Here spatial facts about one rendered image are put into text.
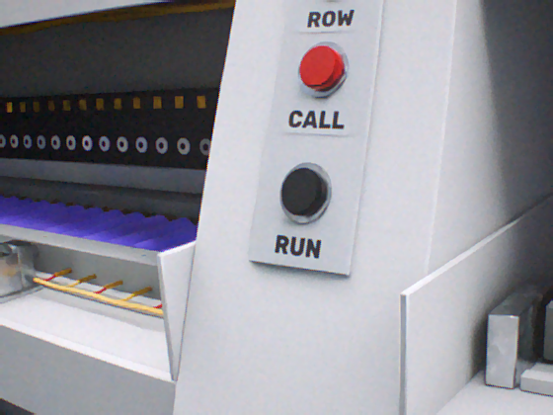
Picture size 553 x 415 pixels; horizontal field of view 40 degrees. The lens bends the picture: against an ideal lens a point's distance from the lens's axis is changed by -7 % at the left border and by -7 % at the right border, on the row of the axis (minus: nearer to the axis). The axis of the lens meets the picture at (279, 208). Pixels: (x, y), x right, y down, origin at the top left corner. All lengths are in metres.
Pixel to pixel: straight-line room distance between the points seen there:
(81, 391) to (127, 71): 0.35
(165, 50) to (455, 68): 0.39
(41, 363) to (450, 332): 0.19
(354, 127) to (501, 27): 0.08
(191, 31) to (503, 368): 0.41
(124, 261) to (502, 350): 0.19
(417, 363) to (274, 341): 0.06
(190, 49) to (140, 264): 0.26
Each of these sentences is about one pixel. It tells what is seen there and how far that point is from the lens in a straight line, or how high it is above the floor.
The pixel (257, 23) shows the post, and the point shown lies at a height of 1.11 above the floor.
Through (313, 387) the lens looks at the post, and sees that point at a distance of 0.27.
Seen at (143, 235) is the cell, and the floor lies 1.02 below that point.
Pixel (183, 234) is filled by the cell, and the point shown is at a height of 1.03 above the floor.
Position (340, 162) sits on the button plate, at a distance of 0.26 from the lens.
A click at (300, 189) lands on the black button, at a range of 0.27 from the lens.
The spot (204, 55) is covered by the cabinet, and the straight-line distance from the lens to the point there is 0.60.
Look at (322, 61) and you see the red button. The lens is 0.27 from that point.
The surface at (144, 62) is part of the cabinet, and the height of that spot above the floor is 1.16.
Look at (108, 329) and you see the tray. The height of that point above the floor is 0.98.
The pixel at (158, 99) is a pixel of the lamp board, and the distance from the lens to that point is 0.55.
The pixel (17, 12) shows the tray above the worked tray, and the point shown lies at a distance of 0.46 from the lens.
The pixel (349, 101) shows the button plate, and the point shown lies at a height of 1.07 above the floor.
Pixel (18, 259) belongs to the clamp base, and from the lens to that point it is 0.43.
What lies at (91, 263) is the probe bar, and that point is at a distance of 0.41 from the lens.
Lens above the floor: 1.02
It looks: 4 degrees up
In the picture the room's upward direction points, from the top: 8 degrees clockwise
